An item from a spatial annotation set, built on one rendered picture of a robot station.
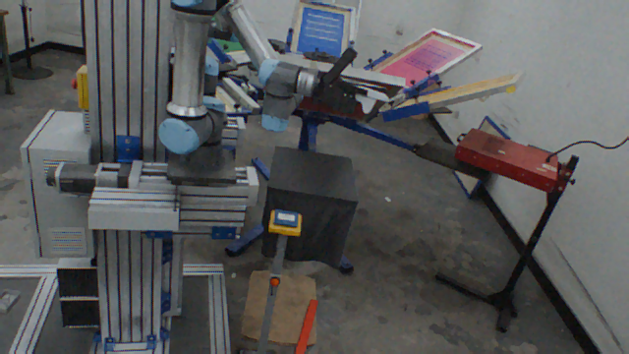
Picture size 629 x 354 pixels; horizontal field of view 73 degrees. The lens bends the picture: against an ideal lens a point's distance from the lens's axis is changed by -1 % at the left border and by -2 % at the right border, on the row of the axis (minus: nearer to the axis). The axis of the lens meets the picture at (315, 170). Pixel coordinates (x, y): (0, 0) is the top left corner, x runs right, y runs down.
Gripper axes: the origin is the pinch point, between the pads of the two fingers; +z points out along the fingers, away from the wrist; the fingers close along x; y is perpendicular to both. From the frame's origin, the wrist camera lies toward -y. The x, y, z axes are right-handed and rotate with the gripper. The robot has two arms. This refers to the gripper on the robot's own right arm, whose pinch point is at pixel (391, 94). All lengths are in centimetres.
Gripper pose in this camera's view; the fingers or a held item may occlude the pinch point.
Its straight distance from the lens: 116.7
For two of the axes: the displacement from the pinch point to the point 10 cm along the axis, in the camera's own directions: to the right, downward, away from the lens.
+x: -1.8, 2.9, -9.4
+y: -2.1, 9.2, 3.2
